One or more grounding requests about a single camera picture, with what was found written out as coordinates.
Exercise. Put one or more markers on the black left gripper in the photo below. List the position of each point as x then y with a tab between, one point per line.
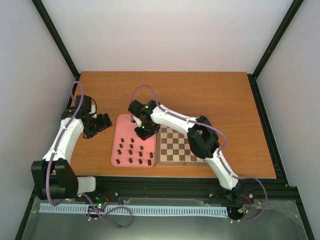
103	125

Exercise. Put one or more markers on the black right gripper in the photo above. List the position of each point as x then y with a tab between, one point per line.
143	136

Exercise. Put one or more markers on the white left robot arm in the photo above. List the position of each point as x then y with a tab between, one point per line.
53	176

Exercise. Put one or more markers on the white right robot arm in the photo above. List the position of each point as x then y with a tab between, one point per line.
202	138

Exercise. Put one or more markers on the left controller circuit board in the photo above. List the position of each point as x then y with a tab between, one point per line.
101	201

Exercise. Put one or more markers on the pink plastic tray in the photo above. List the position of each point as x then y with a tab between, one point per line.
125	129

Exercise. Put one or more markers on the wooden chessboard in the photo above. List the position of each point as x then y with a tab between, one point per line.
173	149

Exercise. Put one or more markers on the light blue cable duct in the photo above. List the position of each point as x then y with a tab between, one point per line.
137	210

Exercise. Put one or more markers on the black aluminium frame rail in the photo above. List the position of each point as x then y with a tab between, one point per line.
199	188

